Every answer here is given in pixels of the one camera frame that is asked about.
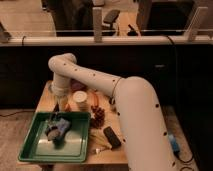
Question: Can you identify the purple round object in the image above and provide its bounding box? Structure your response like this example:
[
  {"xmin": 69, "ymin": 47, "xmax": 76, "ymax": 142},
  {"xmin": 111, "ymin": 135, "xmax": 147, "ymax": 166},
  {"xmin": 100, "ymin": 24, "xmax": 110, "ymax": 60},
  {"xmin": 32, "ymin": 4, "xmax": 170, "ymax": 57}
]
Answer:
[{"xmin": 71, "ymin": 80, "xmax": 87, "ymax": 93}]

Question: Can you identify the white cylindrical cup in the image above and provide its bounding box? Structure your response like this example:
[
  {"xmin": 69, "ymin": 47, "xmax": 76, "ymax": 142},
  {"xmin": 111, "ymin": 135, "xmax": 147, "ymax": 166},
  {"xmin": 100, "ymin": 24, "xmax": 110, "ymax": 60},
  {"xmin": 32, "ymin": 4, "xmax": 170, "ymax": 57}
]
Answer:
[{"xmin": 72, "ymin": 91, "xmax": 88, "ymax": 111}]

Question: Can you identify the blue device on floor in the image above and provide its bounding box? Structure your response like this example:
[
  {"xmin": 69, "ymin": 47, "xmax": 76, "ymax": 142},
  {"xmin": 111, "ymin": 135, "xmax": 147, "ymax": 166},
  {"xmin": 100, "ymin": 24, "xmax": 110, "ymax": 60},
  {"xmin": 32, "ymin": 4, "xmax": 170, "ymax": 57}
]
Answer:
[{"xmin": 168, "ymin": 134, "xmax": 180, "ymax": 154}]

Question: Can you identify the black rectangular block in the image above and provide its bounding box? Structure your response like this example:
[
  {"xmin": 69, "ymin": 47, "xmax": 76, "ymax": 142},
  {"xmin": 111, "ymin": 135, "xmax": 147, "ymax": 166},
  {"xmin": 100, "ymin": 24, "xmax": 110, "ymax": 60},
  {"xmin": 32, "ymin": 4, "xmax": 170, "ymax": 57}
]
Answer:
[{"xmin": 103, "ymin": 126, "xmax": 121, "ymax": 149}]

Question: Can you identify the white horizontal rail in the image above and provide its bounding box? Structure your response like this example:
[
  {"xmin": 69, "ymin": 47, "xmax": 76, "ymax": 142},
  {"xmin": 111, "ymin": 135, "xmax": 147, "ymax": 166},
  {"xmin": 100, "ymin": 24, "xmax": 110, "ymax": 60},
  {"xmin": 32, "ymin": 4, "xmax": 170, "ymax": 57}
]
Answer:
[{"xmin": 0, "ymin": 35, "xmax": 213, "ymax": 47}]

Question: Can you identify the brown pine cone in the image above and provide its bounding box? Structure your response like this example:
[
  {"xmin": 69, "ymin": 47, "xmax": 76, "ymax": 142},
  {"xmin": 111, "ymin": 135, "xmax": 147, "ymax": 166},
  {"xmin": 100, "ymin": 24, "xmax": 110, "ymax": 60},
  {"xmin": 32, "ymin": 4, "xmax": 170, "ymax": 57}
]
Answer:
[{"xmin": 90, "ymin": 106, "xmax": 105, "ymax": 129}]

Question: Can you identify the green plastic tray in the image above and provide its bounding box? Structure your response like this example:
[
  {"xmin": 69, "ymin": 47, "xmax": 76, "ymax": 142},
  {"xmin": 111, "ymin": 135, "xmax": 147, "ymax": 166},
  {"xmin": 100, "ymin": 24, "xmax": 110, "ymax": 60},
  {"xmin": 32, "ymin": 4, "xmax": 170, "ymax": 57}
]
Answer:
[{"xmin": 18, "ymin": 112, "xmax": 91, "ymax": 163}]

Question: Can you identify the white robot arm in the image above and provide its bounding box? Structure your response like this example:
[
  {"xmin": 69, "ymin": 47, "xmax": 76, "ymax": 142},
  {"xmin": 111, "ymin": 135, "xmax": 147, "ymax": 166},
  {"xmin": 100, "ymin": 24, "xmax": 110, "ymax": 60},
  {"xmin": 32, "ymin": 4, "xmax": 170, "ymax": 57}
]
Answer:
[{"xmin": 48, "ymin": 53, "xmax": 177, "ymax": 171}]

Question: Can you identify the straw whisk broom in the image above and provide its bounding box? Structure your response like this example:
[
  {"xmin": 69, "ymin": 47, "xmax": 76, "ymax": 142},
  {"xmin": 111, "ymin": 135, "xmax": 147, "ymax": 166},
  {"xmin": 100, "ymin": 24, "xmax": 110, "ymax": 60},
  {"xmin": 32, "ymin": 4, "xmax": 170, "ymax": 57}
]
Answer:
[{"xmin": 89, "ymin": 130, "xmax": 112, "ymax": 154}]

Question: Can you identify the wooden table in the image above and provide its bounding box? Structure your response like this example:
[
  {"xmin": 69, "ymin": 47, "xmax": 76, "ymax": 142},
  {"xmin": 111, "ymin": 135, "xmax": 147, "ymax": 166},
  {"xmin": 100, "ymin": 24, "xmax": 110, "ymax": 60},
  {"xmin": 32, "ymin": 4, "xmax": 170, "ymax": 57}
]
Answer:
[{"xmin": 20, "ymin": 81, "xmax": 127, "ymax": 165}]

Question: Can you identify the orange carrot toy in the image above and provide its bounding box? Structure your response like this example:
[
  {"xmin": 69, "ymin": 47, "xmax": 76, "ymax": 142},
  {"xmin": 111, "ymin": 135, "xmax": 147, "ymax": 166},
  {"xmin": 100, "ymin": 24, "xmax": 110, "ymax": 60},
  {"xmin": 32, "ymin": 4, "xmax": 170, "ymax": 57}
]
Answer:
[{"xmin": 92, "ymin": 92, "xmax": 99, "ymax": 107}]

